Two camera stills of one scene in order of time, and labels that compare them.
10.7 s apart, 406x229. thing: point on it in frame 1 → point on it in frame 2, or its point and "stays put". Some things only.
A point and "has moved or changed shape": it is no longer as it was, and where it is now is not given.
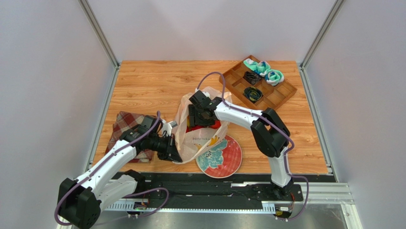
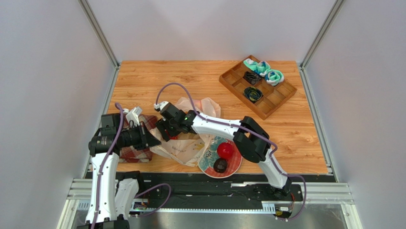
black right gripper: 197,117 → 164,127
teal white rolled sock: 259,67 stays put
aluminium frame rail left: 90,16 stays put
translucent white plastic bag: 191,144 has moved or changed shape
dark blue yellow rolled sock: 252,94 stays put
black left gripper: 170,152 → 146,139
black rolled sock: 253,78 stays put
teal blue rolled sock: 274,77 stays put
